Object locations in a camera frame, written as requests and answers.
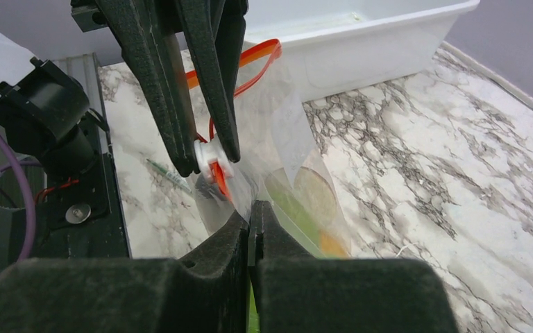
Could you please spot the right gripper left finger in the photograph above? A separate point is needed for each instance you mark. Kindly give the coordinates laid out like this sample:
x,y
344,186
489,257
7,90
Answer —
x,y
204,291

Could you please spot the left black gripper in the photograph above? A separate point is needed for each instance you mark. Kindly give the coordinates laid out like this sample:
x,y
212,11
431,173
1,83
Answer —
x,y
146,32

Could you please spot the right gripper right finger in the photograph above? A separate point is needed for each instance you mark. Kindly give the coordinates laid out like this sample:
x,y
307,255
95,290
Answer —
x,y
295,291

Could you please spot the orange wrinkled fruit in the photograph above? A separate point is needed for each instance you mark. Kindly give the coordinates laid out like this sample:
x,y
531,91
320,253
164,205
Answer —
x,y
331,246

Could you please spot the green star fruit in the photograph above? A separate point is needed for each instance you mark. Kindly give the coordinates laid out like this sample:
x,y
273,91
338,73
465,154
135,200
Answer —
x,y
293,216

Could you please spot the brown round fruit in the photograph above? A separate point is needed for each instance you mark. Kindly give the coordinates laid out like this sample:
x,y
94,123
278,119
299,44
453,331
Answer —
x,y
317,195

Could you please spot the clear zip bag orange zipper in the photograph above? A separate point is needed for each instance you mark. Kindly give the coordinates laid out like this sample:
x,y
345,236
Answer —
x,y
275,139

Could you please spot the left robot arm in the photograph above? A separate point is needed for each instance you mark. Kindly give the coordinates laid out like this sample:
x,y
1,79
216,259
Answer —
x,y
40,105

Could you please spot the green pen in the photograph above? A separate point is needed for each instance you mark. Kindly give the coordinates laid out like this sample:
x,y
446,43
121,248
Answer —
x,y
172,176

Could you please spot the white plastic bin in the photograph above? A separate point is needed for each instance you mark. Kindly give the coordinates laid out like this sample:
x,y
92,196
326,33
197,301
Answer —
x,y
334,46

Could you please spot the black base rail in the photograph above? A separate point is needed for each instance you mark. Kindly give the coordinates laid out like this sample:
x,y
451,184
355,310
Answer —
x,y
78,207

